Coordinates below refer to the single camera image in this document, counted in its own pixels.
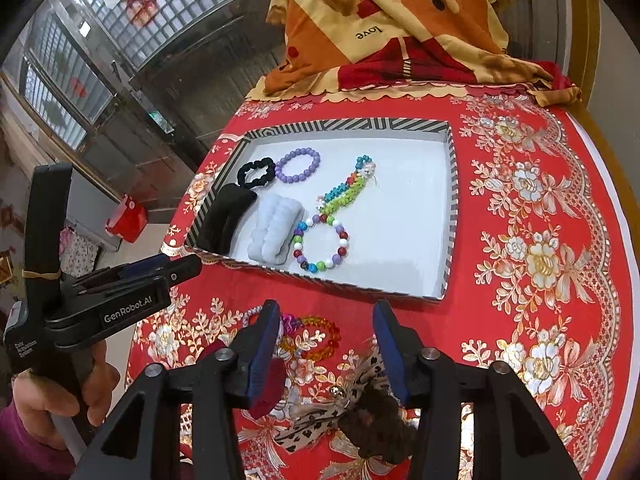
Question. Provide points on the striped cardboard box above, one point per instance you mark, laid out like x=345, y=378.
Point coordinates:
x=400, y=200

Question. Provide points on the small black scrunchie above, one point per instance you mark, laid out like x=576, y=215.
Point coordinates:
x=240, y=174

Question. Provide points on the red box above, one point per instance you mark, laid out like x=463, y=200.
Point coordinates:
x=127, y=220

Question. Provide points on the dark red scalloped cloth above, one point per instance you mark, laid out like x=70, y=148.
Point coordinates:
x=430, y=66

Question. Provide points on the orange and red printed blanket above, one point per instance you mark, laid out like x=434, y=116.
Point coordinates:
x=350, y=60

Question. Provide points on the person's left forearm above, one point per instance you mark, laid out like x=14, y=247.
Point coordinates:
x=25, y=455

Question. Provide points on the barred window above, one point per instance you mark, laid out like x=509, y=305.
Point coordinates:
x=65, y=75

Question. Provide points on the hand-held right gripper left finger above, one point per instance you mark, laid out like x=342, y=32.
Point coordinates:
x=262, y=340

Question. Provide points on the red paper window decoration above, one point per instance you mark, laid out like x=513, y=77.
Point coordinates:
x=140, y=6

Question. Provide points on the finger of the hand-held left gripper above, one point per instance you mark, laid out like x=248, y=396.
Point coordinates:
x=142, y=266
x=182, y=272

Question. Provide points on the large black hair band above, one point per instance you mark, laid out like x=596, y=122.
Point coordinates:
x=225, y=215

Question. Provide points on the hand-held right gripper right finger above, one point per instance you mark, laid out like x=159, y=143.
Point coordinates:
x=387, y=345

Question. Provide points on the white table underlay cloth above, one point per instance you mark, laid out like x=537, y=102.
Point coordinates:
x=600, y=170

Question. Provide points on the light blue fluffy scrunchie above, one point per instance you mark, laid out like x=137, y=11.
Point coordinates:
x=272, y=230

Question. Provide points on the wooden door frame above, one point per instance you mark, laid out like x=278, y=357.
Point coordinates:
x=582, y=20

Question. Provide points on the grey panelled door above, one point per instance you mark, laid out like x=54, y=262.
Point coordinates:
x=530, y=5

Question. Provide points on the glass block window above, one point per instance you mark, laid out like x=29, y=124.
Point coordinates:
x=165, y=5

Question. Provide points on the brown fluffy scrunchie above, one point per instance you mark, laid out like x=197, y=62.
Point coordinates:
x=380, y=420

